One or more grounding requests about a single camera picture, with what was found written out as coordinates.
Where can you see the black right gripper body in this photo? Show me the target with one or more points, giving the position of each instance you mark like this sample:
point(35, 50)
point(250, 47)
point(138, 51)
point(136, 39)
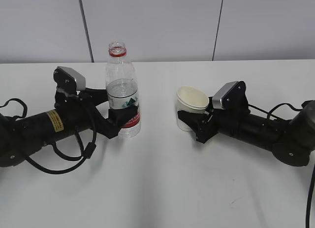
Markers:
point(220, 121)

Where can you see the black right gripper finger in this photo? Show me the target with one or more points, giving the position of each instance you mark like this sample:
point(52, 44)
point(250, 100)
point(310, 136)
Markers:
point(194, 120)

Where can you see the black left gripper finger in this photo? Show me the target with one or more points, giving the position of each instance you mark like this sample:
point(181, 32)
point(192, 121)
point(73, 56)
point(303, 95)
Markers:
point(126, 123)
point(98, 96)

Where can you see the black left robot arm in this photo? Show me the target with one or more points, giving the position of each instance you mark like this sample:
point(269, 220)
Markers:
point(22, 136)

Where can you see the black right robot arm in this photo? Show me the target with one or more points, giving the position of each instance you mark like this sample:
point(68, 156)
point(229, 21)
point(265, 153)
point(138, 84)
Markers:
point(290, 141)

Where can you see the Nongfu Spring water bottle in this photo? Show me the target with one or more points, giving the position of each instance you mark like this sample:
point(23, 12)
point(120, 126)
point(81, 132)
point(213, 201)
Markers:
point(122, 87)

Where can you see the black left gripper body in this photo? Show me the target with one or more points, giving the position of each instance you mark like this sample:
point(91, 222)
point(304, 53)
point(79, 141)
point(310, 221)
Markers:
point(77, 112)

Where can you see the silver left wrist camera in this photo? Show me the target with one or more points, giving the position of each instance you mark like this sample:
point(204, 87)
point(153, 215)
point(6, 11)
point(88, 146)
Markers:
point(69, 80)

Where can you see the white paper cup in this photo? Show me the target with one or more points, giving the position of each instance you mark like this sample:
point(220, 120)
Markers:
point(191, 100)

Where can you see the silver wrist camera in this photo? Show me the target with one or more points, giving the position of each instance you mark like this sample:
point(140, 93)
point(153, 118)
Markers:
point(69, 80)
point(226, 96)

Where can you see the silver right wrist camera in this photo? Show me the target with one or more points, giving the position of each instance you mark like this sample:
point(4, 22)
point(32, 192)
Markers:
point(226, 96)

